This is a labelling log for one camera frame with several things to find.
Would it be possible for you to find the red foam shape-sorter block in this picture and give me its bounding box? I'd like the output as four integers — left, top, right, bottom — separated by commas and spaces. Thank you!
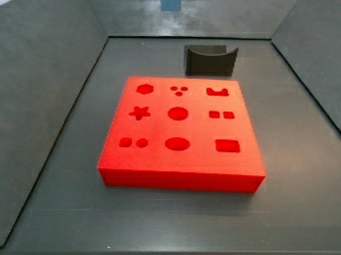
99, 77, 266, 193

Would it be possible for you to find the blue tape patch on wall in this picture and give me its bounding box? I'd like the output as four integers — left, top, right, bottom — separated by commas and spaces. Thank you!
162, 0, 181, 11

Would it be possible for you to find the dark grey arch block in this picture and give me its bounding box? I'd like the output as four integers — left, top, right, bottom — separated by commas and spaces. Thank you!
183, 45, 238, 77

